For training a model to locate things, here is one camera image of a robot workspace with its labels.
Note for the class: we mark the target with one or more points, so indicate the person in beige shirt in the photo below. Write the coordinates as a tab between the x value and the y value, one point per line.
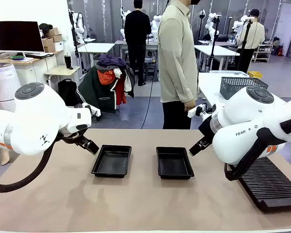
176	60

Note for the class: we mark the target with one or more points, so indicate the pile of jackets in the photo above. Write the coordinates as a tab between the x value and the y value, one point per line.
99	89

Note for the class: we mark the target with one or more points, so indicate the small wooden side table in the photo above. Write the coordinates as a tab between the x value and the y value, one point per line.
62	71

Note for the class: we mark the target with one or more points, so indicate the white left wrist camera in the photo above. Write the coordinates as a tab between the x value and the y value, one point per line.
94	110

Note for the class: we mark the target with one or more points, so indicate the black keyboard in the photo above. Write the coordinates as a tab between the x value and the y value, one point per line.
38	55

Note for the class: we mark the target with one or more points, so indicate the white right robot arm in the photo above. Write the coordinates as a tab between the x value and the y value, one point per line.
244	116

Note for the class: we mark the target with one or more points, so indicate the white work table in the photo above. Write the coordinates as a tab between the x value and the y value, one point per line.
208	85

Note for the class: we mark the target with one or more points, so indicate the clear plastic bin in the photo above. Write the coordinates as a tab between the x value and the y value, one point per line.
229	72

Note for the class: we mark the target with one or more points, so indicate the black camera tripod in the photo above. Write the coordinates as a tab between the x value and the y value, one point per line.
244	43

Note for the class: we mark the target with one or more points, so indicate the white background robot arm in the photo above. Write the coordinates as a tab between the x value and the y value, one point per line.
124	24
156	26
79	25
211	24

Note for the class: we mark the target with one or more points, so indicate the person's left hand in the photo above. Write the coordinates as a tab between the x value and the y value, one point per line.
190	106

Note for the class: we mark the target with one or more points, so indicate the white storage shelf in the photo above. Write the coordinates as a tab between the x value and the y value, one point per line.
263	52

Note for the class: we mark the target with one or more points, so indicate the white box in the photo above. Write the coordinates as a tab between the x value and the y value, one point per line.
59	46

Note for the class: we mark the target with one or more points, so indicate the brown cardboard box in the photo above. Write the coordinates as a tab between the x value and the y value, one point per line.
53	32
47	41
49	49
57	38

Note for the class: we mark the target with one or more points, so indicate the person in black clothes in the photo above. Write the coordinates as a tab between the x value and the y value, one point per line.
136	36

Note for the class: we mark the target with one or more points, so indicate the white desk cabinet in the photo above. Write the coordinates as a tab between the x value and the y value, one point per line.
36	70

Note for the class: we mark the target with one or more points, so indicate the green bowl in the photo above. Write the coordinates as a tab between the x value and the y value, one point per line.
17	57

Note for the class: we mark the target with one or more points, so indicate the person with black cap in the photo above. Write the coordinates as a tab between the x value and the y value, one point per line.
253	36

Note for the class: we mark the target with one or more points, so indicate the yellow container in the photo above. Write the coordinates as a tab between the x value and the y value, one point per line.
255	74

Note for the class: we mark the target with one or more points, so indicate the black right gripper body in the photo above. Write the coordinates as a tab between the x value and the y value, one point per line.
207	129

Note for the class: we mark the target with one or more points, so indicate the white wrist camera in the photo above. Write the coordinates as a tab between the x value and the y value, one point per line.
195	111
94	110

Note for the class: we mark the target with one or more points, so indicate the black ESD tray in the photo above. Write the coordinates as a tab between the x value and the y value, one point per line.
174	162
111	161

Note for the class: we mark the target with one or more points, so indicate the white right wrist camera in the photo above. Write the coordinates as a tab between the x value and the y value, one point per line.
195	111

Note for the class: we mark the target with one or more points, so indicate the black backpack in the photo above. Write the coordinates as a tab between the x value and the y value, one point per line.
66	92

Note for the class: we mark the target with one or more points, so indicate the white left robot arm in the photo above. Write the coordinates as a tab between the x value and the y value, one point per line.
38	116

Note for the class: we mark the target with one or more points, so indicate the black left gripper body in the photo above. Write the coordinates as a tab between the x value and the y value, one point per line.
72	138

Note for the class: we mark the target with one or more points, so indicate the white background table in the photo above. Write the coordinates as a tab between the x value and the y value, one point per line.
217	51
95	47

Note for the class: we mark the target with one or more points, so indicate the grey plastic basket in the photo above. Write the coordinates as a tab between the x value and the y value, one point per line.
235	85

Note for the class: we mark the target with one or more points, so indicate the black tumbler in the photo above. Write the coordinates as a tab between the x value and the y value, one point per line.
68	61

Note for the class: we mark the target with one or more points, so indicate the black computer monitor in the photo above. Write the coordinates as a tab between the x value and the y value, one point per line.
16	36

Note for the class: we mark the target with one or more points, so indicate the black slotted board rack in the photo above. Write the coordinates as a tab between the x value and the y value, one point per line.
269	184

